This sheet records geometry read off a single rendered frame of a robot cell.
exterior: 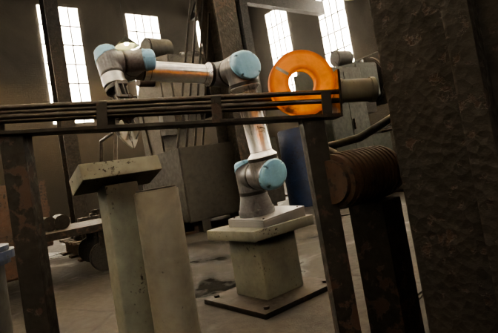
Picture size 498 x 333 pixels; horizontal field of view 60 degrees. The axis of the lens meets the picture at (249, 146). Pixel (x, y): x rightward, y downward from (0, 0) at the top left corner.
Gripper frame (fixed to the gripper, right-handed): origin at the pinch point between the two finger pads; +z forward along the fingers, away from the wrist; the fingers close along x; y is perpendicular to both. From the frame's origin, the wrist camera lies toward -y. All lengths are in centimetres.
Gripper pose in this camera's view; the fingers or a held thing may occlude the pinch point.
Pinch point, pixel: (131, 144)
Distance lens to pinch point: 139.6
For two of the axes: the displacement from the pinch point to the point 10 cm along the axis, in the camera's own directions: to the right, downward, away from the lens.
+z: 3.7, 8.8, -3.1
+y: 5.3, -4.7, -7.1
